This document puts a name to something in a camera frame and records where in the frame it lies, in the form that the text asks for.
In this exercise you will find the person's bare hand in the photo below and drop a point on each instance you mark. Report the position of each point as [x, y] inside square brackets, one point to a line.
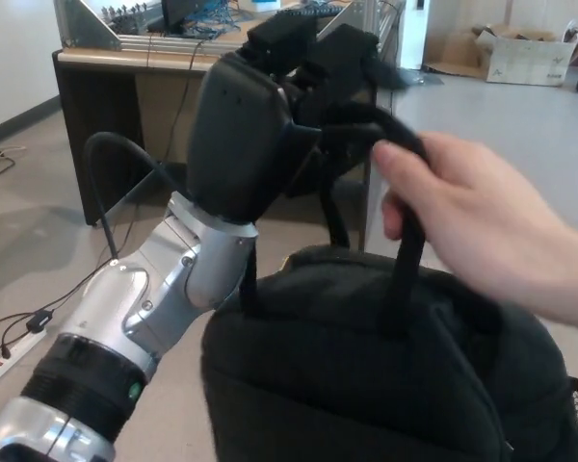
[472, 212]

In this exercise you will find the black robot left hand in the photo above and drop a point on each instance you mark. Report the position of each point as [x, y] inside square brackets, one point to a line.
[236, 139]

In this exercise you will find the black lunch bag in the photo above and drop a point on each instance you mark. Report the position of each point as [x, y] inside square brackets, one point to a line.
[342, 361]

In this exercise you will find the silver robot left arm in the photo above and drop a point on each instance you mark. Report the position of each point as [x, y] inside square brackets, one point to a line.
[139, 289]

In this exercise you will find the dark desk with beige top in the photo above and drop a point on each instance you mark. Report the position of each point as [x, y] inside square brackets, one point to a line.
[164, 96]

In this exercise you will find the white box with blue print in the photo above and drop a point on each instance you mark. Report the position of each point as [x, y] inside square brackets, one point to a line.
[265, 5]

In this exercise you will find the black computer monitor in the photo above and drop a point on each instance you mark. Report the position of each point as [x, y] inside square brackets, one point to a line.
[173, 12]

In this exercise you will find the black tray with metal pins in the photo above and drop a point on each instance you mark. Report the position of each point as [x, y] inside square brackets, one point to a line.
[130, 25]

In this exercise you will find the black keyboard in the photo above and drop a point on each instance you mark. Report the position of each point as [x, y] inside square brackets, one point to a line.
[325, 9]

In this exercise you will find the flat cardboard piece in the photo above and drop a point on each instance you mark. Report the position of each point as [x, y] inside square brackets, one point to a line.
[453, 55]

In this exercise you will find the open cardboard box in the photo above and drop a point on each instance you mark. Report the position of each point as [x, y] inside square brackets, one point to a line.
[530, 65]

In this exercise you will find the white reel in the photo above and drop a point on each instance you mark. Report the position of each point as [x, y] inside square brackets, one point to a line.
[570, 33]

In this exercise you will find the black power adapter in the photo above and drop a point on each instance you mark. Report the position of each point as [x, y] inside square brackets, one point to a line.
[39, 321]

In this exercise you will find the white power strip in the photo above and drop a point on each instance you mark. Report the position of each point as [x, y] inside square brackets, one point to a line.
[17, 353]

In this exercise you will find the black power plug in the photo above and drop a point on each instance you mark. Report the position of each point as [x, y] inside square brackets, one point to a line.
[7, 351]

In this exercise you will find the aluminium profile frame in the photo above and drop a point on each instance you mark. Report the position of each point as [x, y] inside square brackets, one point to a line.
[89, 24]

